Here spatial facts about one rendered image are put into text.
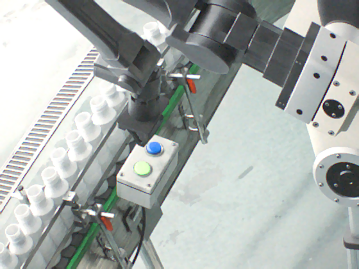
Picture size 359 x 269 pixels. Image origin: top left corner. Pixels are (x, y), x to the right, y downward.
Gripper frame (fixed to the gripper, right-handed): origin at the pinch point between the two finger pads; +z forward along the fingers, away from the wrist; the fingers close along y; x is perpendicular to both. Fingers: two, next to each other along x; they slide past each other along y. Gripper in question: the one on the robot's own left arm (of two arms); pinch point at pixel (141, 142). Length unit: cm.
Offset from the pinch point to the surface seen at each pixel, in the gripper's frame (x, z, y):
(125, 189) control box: -1.4, 11.1, 4.2
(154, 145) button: 0.4, 7.0, -6.0
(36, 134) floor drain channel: -104, 166, -113
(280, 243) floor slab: 26, 117, -71
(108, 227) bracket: -1.7, 15.8, 11.9
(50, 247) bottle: -11.2, 18.0, 22.0
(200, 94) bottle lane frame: -4, 30, -45
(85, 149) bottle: -13.8, 11.2, -1.4
